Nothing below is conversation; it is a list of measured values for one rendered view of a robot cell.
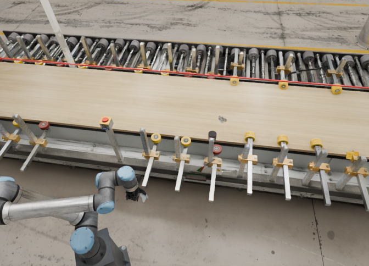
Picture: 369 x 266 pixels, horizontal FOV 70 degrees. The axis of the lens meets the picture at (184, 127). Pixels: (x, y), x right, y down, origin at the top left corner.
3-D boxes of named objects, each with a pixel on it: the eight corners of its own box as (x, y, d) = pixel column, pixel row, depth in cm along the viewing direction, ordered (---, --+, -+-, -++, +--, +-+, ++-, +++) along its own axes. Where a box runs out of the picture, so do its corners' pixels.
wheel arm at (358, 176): (370, 211, 170) (373, 209, 168) (365, 210, 170) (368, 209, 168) (356, 163, 193) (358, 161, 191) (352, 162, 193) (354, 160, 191)
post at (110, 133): (122, 162, 227) (109, 129, 192) (117, 161, 227) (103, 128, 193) (124, 158, 230) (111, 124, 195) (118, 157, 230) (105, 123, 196)
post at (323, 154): (305, 187, 211) (328, 153, 174) (300, 187, 211) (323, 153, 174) (305, 183, 213) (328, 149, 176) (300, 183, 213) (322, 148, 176)
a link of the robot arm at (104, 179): (93, 188, 146) (116, 184, 147) (95, 170, 153) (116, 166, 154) (98, 195, 153) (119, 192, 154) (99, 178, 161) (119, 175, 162)
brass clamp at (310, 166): (327, 173, 189) (330, 170, 185) (307, 171, 191) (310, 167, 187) (326, 166, 193) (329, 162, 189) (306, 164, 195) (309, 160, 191)
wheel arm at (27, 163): (26, 172, 212) (23, 170, 209) (22, 172, 213) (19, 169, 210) (51, 130, 240) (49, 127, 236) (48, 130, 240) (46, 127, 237)
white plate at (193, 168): (221, 175, 216) (222, 169, 208) (189, 171, 219) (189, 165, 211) (221, 175, 216) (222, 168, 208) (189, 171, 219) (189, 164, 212)
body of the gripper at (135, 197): (126, 200, 171) (122, 192, 161) (130, 188, 176) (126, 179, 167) (138, 202, 170) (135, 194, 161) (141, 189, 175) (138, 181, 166)
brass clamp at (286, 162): (291, 169, 192) (293, 166, 189) (272, 167, 194) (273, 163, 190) (290, 162, 196) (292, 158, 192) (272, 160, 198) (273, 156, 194)
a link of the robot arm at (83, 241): (76, 260, 179) (66, 253, 165) (78, 234, 189) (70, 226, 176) (99, 256, 180) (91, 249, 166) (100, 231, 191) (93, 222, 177)
